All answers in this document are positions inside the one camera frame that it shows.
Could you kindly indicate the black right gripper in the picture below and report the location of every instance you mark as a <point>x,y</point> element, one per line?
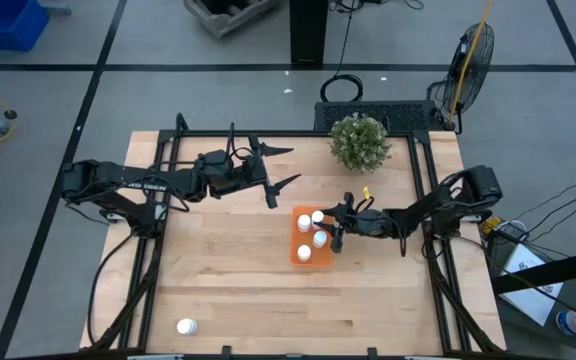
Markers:
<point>368,223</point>

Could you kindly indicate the black floor fan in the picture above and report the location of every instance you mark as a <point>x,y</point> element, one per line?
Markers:
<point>464,50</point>

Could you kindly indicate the white pill bottle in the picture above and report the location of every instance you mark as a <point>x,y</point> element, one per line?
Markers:
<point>320,238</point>
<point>304,252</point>
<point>304,222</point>
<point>317,217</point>
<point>185,326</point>

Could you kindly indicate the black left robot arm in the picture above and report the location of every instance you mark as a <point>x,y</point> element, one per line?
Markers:
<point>128,177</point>

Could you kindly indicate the black metal bar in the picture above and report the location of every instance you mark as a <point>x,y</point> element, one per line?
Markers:
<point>543,277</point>

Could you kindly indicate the yellow and black power box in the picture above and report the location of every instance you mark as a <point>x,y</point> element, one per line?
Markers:
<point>510,231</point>

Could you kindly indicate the black diagonal frame strut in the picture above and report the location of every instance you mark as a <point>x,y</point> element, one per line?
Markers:
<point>460,305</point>
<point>128,310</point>

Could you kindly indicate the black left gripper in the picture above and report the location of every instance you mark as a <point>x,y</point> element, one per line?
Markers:
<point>240,175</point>

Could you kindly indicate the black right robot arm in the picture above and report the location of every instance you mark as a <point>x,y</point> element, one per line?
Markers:
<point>418,212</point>

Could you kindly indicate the yellow gripper tag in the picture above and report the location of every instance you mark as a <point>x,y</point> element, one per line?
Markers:
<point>366,192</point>

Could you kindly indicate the blue plastic bin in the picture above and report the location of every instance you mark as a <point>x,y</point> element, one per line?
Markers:
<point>18,25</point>

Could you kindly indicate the black perforated computer case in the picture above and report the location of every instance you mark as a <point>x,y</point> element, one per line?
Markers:
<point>403,115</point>

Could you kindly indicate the white printed box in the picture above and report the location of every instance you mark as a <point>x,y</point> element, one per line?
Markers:
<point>533,300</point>

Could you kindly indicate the green plant in black pot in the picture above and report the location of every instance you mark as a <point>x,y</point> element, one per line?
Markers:
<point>360,142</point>

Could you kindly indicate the black upright pillar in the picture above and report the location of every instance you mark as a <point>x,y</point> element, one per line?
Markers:
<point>308,30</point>

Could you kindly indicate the orange plastic basket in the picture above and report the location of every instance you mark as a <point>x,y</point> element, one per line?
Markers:
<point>325,257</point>

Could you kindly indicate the grey wooden crate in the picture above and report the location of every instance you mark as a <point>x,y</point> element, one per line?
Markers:
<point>218,22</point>

